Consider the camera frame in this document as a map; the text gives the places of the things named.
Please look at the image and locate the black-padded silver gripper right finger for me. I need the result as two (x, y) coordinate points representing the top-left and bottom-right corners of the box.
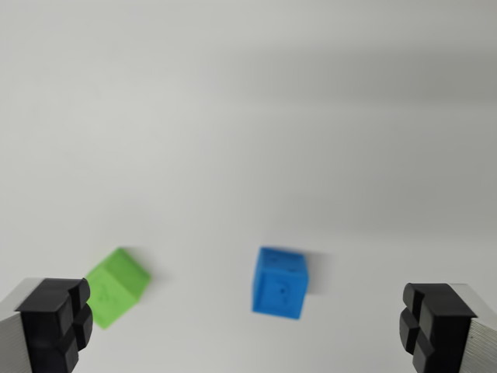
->
(398, 282), (497, 373)

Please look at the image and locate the blue embossed cube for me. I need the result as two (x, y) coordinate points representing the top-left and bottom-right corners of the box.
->
(251, 245), (311, 321)

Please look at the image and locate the black-padded silver gripper left finger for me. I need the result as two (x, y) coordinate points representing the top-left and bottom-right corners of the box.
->
(0, 277), (95, 373)

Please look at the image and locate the green embossed cube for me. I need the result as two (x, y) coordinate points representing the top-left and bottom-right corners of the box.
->
(83, 246), (152, 330)

